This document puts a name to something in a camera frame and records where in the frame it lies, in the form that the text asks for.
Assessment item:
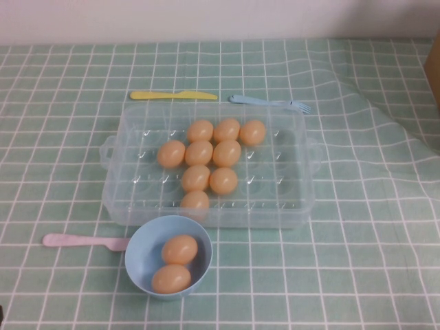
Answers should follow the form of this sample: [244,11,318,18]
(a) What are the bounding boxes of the tan plastic egg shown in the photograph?
[239,120,267,146]
[157,140,187,169]
[184,140,215,166]
[179,190,210,218]
[181,164,212,193]
[151,263,192,295]
[212,139,242,168]
[209,167,239,195]
[161,234,199,266]
[213,118,241,143]
[187,119,215,144]

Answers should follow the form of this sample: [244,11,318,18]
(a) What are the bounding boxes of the clear plastic egg box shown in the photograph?
[99,104,324,230]

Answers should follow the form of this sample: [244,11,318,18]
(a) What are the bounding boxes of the light blue plastic fork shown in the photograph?
[229,94,312,115]

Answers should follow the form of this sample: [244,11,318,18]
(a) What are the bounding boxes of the yellow plastic knife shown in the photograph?
[129,90,219,101]

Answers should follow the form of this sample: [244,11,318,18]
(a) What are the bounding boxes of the light blue plastic bowl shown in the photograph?
[124,214,214,300]

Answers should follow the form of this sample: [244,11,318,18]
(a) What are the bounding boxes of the green white-grid tablecloth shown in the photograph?
[0,37,440,330]

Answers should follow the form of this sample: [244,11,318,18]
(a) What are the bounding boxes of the pink plastic knife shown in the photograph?
[42,232,132,253]

